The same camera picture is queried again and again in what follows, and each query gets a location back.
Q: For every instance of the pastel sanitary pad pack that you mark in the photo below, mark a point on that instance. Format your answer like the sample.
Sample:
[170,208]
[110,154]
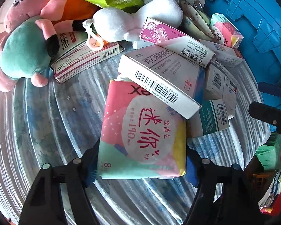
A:
[142,140]
[227,31]

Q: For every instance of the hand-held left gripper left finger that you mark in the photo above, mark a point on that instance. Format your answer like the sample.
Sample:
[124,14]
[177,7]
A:
[91,168]

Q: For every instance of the pile of medicine boxes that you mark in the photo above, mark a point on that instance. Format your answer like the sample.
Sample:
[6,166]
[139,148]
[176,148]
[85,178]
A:
[159,75]

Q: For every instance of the pink plastic clip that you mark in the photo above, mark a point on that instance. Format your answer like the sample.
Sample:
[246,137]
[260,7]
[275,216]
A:
[93,43]

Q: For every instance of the pink pig plush orange dress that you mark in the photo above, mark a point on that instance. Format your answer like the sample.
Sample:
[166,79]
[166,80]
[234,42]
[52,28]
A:
[68,2]

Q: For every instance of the pink pig plush teal dress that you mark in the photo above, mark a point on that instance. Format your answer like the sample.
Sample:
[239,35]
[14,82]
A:
[21,54]

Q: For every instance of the blue plastic folding crate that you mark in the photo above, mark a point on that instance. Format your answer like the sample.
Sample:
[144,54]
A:
[248,9]

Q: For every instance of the white plush toy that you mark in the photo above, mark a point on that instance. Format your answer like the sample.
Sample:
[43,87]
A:
[112,23]

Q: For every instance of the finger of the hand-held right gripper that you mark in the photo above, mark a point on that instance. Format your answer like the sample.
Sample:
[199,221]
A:
[271,117]
[275,89]

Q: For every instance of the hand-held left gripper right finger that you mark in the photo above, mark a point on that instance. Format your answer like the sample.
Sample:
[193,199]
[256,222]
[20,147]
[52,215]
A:
[192,168]

